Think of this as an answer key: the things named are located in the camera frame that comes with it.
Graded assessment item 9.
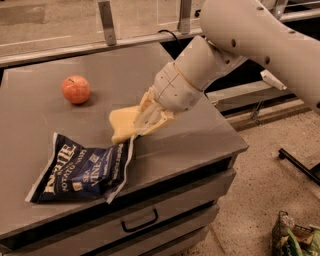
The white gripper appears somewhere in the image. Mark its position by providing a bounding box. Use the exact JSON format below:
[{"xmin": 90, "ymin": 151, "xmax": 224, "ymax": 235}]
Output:
[{"xmin": 134, "ymin": 62, "xmax": 203, "ymax": 136}]

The yellow sponge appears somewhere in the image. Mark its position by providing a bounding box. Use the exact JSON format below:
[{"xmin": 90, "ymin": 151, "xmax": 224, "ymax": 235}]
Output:
[{"xmin": 109, "ymin": 106, "xmax": 139, "ymax": 144}]

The blue potato chip bag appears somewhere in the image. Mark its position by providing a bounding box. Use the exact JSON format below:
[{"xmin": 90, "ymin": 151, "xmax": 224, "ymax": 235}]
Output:
[{"xmin": 26, "ymin": 133, "xmax": 134, "ymax": 204}]

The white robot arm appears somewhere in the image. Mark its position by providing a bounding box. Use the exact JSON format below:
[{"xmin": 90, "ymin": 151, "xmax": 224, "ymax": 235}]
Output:
[{"xmin": 134, "ymin": 0, "xmax": 320, "ymax": 135}]

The grey drawer cabinet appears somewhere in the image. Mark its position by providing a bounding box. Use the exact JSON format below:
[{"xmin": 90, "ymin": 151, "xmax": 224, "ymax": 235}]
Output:
[{"xmin": 0, "ymin": 44, "xmax": 246, "ymax": 256}]

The red apple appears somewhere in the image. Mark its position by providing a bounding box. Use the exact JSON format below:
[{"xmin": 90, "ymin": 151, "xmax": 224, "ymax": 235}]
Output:
[{"xmin": 61, "ymin": 75, "xmax": 90, "ymax": 104}]

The grey low shelf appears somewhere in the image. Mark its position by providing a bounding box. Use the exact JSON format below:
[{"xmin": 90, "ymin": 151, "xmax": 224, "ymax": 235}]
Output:
[{"xmin": 207, "ymin": 81, "xmax": 310, "ymax": 131}]

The white small box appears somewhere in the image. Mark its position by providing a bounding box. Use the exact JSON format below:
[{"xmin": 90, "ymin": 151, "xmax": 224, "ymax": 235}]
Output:
[{"xmin": 260, "ymin": 70, "xmax": 287, "ymax": 90}]

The black floor stand leg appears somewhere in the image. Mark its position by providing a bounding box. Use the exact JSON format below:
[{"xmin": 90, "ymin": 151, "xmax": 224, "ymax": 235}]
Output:
[{"xmin": 278, "ymin": 148, "xmax": 320, "ymax": 186}]

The black cable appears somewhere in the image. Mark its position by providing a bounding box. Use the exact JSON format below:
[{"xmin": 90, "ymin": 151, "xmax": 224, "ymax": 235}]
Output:
[{"xmin": 157, "ymin": 29, "xmax": 183, "ymax": 48}]

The metal rail bracket middle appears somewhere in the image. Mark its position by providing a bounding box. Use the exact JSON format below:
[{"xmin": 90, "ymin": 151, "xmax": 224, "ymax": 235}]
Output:
[{"xmin": 177, "ymin": 0, "xmax": 192, "ymax": 34}]

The metal rail bracket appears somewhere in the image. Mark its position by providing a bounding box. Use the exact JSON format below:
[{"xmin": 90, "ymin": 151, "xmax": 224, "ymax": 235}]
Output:
[
  {"xmin": 271, "ymin": 0, "xmax": 289, "ymax": 20},
  {"xmin": 98, "ymin": 0, "xmax": 116, "ymax": 46},
  {"xmin": 177, "ymin": 0, "xmax": 192, "ymax": 34}
]

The black drawer handle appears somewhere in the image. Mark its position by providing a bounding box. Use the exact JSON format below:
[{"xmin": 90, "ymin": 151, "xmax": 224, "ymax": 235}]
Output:
[{"xmin": 121, "ymin": 208, "xmax": 159, "ymax": 233}]

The metal rail bracket left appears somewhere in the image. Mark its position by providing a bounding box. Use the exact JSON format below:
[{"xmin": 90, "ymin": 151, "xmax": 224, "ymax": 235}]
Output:
[{"xmin": 98, "ymin": 0, "xmax": 116, "ymax": 46}]

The metal rail bracket right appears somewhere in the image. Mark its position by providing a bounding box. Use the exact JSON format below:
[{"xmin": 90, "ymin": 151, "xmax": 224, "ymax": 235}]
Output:
[{"xmin": 271, "ymin": 0, "xmax": 289, "ymax": 20}]

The wire basket with bags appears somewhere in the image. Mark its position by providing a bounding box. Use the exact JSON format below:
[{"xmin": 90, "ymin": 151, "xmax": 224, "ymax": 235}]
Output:
[{"xmin": 272, "ymin": 211, "xmax": 320, "ymax": 256}]

